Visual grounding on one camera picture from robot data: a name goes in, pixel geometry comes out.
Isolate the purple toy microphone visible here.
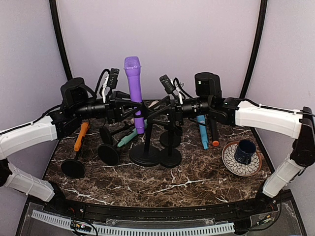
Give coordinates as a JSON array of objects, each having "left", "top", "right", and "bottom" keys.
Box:
[{"left": 124, "top": 56, "right": 145, "bottom": 134}]

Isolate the black microphone stand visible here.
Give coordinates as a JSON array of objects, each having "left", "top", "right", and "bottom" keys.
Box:
[{"left": 159, "top": 127, "right": 183, "bottom": 168}]

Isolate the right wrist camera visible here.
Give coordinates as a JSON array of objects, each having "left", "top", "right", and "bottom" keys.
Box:
[{"left": 159, "top": 75, "right": 185, "bottom": 104}]

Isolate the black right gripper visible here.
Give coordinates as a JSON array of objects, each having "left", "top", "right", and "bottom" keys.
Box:
[{"left": 148, "top": 95, "right": 213, "bottom": 129}]

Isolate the mint green toy microphone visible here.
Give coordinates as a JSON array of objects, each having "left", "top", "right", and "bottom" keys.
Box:
[{"left": 117, "top": 128, "right": 138, "bottom": 148}]

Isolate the white slotted cable duct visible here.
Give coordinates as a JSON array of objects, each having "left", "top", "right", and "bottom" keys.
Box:
[{"left": 31, "top": 209, "right": 235, "bottom": 236}]

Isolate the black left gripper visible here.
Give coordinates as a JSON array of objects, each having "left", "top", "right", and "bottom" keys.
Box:
[{"left": 73, "top": 90, "right": 143, "bottom": 123}]

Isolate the fallen stand holding green microphone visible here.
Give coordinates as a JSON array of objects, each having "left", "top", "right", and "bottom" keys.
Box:
[{"left": 97, "top": 144, "right": 120, "bottom": 166}]

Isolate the cream white toy microphone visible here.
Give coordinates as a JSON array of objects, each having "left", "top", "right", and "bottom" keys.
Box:
[{"left": 148, "top": 100, "right": 158, "bottom": 108}]

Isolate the orange toy microphone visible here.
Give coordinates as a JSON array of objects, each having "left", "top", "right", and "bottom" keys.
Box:
[{"left": 74, "top": 121, "right": 90, "bottom": 152}]

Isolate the patterned ceramic saucer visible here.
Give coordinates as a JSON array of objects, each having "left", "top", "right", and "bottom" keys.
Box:
[{"left": 221, "top": 142, "right": 262, "bottom": 177}]

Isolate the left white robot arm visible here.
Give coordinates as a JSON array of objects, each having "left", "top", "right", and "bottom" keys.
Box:
[{"left": 0, "top": 77, "right": 144, "bottom": 214}]

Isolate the light blue toy microphone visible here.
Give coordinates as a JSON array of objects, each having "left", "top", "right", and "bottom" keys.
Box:
[{"left": 197, "top": 115, "right": 209, "bottom": 150}]

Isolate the stand holding purple microphone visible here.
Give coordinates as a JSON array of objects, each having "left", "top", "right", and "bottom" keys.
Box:
[{"left": 129, "top": 102, "right": 163, "bottom": 167}]

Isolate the stand holding blue microphone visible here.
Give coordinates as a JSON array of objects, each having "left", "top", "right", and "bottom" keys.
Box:
[{"left": 159, "top": 128, "right": 181, "bottom": 148}]

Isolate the left black frame post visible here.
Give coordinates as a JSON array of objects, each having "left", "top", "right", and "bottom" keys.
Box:
[{"left": 49, "top": 0, "right": 73, "bottom": 80}]

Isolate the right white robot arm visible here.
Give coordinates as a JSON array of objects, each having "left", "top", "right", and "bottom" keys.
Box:
[{"left": 148, "top": 72, "right": 315, "bottom": 213}]

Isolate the black microphone orange ring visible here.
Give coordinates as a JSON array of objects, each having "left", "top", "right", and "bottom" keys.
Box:
[{"left": 209, "top": 120, "right": 220, "bottom": 147}]

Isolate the fallen stand holding orange microphone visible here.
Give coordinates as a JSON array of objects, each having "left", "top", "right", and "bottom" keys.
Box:
[{"left": 61, "top": 151, "right": 86, "bottom": 178}]

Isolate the dark blue ceramic cup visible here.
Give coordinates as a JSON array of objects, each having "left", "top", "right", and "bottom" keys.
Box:
[{"left": 234, "top": 139, "right": 256, "bottom": 165}]

